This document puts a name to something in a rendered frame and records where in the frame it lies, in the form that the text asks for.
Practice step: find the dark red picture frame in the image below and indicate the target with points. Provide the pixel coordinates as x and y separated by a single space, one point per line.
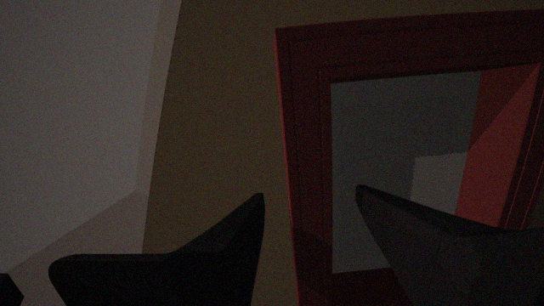
446 110

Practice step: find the brown flat wooden board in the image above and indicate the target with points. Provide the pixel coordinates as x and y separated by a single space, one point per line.
219 140

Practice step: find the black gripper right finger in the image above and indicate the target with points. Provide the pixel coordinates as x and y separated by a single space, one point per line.
445 260

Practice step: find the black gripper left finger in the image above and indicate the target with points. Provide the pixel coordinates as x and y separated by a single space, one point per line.
217 268

